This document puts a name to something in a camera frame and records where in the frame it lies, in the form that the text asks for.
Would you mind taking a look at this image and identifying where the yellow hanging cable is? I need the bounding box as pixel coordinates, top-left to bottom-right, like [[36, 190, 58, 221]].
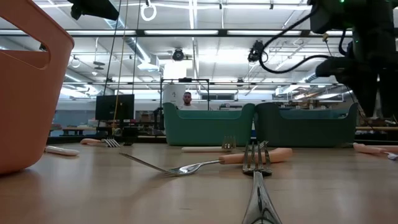
[[111, 0, 129, 133]]

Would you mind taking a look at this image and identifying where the black computer monitor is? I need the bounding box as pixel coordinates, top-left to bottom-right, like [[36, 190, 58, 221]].
[[95, 93, 136, 122]]

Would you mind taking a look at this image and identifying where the white hanging ring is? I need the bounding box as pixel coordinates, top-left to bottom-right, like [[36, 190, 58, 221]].
[[140, 2, 157, 22]]

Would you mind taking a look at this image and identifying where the person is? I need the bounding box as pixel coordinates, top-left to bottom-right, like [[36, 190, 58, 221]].
[[178, 91, 199, 111]]

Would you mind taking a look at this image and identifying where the wooden background table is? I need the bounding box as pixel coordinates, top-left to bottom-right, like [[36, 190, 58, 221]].
[[49, 125, 98, 137]]

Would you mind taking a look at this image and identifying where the round black overhead camera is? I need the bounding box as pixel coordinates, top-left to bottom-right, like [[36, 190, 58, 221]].
[[172, 47, 185, 62]]

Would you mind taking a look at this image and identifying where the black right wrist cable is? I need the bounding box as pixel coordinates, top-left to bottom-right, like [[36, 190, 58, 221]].
[[257, 2, 348, 75]]

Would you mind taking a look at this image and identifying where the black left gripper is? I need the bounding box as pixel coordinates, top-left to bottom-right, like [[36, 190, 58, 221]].
[[67, 0, 120, 21]]

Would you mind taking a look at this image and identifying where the silver ceiling duct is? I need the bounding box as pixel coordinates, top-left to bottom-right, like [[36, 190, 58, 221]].
[[104, 17, 153, 63]]

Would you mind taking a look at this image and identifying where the black metal stand frame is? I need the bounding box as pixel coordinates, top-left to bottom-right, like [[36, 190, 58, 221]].
[[160, 77, 210, 110]]

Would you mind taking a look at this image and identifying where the black overhead frame bar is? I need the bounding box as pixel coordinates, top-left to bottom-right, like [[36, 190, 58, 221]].
[[0, 28, 398, 39]]

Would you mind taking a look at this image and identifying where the wooden background bench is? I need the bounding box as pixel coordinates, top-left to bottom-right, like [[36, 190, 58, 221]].
[[356, 125, 398, 132]]

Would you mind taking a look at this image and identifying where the dark blue-grey plastic bin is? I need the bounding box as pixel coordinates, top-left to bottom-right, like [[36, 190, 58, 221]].
[[254, 101, 359, 148]]

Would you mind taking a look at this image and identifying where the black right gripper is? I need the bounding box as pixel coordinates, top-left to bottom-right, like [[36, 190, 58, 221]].
[[351, 51, 398, 119]]

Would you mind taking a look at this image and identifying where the light teal plastic bin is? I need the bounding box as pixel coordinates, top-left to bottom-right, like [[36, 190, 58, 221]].
[[162, 102, 256, 147]]

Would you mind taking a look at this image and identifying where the white cylindrical column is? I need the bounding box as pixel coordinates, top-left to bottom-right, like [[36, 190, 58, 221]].
[[162, 83, 187, 107]]

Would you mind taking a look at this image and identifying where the black metal table frame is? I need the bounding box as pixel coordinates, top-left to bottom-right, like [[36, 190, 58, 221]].
[[46, 132, 398, 146]]

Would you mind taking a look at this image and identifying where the orange plastic bin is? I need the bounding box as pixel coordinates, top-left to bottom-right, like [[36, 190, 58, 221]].
[[0, 0, 75, 175]]

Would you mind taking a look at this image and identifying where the black hanging camera device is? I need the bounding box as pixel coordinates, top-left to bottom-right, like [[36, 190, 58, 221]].
[[247, 39, 269, 63]]

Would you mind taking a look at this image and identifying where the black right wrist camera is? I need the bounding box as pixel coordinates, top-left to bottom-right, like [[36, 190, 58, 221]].
[[315, 56, 354, 78]]

